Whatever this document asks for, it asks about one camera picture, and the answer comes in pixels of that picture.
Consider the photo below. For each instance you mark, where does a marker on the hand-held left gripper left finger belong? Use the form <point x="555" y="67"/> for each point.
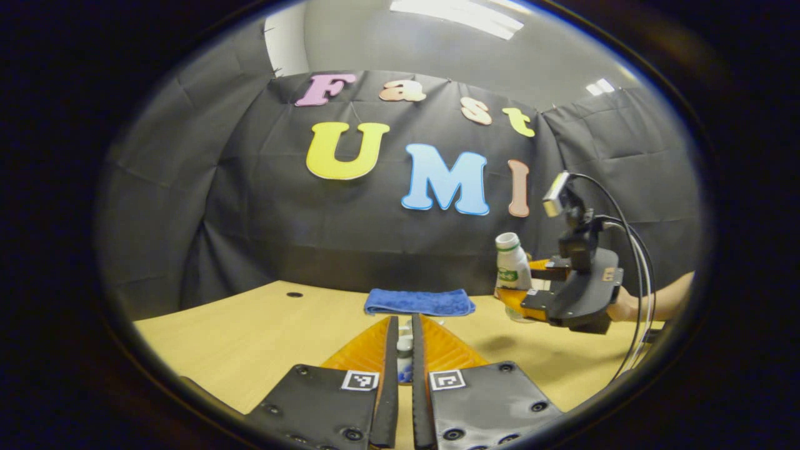
<point x="390" y="400"/>

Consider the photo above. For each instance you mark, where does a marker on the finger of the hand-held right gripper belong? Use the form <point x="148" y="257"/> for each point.
<point x="512" y="300"/>
<point x="553" y="272"/>

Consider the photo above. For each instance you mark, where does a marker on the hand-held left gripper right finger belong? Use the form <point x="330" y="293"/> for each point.
<point x="420" y="406"/>

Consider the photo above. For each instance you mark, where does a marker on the white water bottle green label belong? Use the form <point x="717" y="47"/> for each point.
<point x="512" y="262"/>

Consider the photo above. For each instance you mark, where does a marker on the blue folded towel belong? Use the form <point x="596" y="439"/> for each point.
<point x="419" y="302"/>

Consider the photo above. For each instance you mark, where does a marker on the small ceiling light panel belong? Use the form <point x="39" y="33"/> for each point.
<point x="600" y="86"/>

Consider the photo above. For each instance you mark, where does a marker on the long ceiling light panel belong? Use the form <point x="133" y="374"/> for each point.
<point x="456" y="15"/>

